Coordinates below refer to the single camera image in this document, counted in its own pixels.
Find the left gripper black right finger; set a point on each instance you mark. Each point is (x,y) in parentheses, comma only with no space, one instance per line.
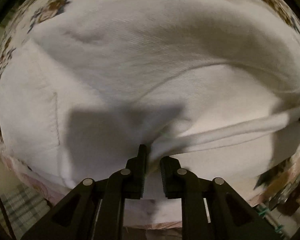
(211,209)

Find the white pants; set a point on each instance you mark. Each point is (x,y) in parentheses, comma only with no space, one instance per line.
(214,83)

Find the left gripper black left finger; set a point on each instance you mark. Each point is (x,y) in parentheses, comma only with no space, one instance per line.
(94,209)

